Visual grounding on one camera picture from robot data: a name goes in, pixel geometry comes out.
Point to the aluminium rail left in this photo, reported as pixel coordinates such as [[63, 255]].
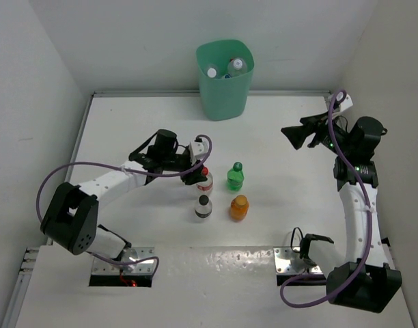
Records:
[[65, 215]]

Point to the green soda bottle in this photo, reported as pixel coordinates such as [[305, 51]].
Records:
[[235, 177]]

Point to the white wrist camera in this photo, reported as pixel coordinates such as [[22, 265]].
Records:
[[198, 150], [343, 102]]

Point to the Aquafina bottle white cap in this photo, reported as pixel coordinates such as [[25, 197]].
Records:
[[212, 71]]

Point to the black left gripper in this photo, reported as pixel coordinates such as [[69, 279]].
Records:
[[193, 176]]

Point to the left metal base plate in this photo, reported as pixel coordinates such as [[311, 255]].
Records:
[[141, 259]]

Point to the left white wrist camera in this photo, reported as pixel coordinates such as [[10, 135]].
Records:
[[198, 150]]

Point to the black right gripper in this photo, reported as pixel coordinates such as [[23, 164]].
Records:
[[298, 134]]

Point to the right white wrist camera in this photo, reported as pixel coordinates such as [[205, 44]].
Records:
[[343, 102]]

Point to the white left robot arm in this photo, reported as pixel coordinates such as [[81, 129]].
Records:
[[101, 242]]

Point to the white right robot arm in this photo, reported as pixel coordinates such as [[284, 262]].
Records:
[[362, 278]]

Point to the metal base plate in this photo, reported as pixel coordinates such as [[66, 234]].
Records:
[[288, 262], [141, 259]]

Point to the orange juice bottle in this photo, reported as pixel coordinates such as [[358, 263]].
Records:
[[239, 208]]

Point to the clear bottle colourful label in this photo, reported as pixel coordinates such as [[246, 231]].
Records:
[[237, 67]]

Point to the green plastic bin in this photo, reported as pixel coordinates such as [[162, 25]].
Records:
[[223, 99]]

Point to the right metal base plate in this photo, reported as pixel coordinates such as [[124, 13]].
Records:
[[288, 262]]

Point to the small red-cap cola bottle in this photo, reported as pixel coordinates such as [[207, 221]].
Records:
[[205, 187]]

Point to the black-cap black-label bottle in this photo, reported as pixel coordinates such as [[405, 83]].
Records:
[[203, 207]]

